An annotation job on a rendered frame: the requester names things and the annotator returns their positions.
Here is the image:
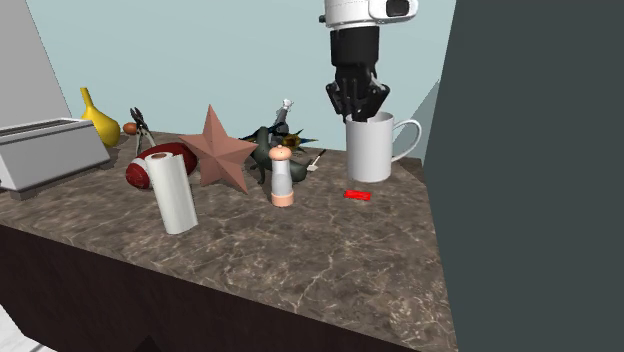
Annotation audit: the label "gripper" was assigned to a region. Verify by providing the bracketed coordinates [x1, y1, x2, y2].
[324, 25, 392, 124]

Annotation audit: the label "white mug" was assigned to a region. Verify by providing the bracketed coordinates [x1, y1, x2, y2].
[344, 110, 423, 184]

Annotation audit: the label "grey bottle with white cap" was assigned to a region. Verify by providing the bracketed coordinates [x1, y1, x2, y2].
[272, 98, 295, 134]

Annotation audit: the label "blue and yellow spiky toy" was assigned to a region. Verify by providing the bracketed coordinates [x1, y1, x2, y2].
[238, 121, 319, 155]

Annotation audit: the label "small white brush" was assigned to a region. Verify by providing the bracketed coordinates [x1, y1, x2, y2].
[306, 148, 328, 173]

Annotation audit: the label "small red flat block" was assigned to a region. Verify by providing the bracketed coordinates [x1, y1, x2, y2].
[342, 188, 373, 203]

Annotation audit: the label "pink and clear pepper mill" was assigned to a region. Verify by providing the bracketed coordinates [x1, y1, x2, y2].
[267, 144, 296, 209]

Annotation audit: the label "dark green dinosaur figure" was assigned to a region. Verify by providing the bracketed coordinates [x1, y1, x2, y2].
[249, 126, 310, 186]

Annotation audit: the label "pink star figure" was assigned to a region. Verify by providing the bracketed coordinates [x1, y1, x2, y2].
[177, 103, 260, 196]

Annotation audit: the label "white paper towel roll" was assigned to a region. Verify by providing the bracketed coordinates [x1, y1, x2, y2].
[144, 151, 200, 236]

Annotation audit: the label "red and white football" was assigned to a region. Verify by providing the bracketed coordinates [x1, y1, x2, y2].
[124, 142, 199, 191]

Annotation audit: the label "yellow vase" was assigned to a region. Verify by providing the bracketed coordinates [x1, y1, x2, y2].
[79, 86, 122, 149]

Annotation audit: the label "dark brown counter cabinet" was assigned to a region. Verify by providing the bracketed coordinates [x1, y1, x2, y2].
[0, 223, 421, 352]

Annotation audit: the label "grey toaster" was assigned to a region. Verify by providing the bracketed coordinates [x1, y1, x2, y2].
[0, 117, 112, 202]

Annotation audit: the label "black-handled pliers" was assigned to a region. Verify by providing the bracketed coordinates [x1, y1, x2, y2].
[128, 106, 158, 158]

